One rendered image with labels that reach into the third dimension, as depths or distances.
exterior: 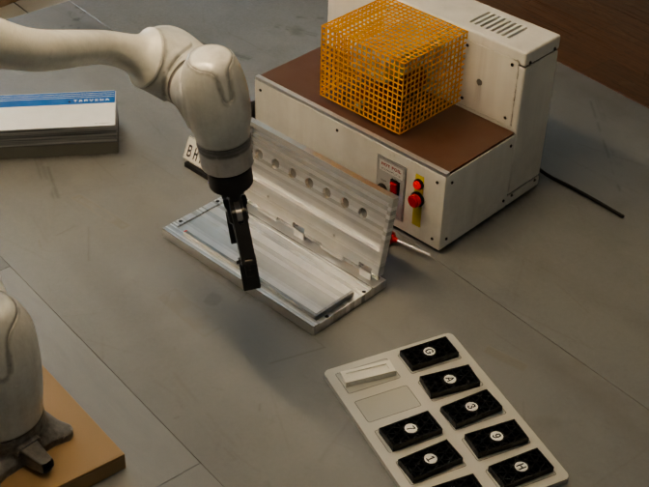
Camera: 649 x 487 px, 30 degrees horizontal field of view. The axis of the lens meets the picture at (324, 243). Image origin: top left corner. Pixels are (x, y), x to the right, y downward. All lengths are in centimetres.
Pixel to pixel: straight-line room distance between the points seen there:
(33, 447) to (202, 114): 60
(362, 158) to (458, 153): 21
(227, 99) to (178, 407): 59
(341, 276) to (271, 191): 25
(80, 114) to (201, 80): 96
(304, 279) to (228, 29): 113
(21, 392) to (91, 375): 31
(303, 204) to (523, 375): 58
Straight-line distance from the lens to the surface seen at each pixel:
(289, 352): 227
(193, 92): 190
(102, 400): 220
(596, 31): 347
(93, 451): 207
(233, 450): 210
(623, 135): 300
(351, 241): 240
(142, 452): 210
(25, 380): 196
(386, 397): 218
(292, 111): 267
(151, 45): 200
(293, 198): 250
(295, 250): 248
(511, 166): 262
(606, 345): 237
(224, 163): 196
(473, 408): 216
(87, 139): 282
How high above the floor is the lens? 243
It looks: 37 degrees down
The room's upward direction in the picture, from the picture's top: 2 degrees clockwise
